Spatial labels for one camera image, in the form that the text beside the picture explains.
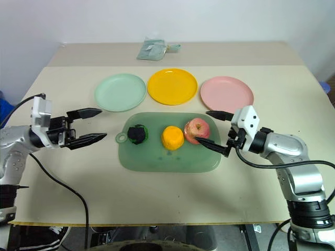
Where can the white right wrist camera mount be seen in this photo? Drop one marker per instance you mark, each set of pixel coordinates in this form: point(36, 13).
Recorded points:
point(248, 117)

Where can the light green plate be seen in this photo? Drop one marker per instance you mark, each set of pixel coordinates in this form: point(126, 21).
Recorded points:
point(120, 92)

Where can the dark green avocado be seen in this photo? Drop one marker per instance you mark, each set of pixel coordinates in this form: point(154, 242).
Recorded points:
point(137, 134)

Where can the pink plate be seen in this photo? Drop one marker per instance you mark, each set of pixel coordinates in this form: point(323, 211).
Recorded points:
point(226, 92)

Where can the yellow plate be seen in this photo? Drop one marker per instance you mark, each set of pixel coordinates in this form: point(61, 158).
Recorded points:
point(172, 86)

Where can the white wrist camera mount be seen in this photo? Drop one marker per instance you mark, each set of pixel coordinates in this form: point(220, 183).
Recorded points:
point(42, 109)
point(248, 117)

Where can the small clear packet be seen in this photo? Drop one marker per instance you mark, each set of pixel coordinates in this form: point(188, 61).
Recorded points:
point(174, 48)

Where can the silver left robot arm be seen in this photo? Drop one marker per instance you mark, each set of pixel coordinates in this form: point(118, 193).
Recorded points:
point(15, 141)

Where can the orange fruit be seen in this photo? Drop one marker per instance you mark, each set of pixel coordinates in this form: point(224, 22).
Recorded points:
point(172, 138)

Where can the beige table cover sheet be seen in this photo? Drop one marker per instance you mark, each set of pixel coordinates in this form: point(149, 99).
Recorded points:
point(146, 198)

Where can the clear bag with teal cloth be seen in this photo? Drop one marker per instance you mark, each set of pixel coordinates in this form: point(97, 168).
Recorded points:
point(151, 49)

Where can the blue plastic container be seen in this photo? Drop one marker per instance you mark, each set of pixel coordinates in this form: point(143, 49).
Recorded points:
point(325, 86)

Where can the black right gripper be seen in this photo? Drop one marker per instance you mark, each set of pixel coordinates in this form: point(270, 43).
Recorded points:
point(236, 139)

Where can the blue cloth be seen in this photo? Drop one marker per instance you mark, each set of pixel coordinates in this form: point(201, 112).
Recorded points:
point(5, 109)

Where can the translucent green cutting mat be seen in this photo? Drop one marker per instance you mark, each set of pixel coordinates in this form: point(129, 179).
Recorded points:
point(170, 162)

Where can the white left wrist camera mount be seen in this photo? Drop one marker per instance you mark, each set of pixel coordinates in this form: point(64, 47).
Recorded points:
point(42, 109)

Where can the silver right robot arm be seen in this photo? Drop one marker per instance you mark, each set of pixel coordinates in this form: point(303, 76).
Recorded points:
point(288, 146)

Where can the dark metal table leg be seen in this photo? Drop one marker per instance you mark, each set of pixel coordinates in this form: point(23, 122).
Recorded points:
point(250, 238)

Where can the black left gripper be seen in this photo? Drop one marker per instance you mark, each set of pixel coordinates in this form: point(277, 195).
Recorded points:
point(58, 133)

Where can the black white striped shoe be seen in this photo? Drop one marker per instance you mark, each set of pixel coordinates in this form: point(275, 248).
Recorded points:
point(52, 236)

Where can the red apple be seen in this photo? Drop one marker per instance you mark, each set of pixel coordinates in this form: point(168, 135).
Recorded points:
point(196, 128)

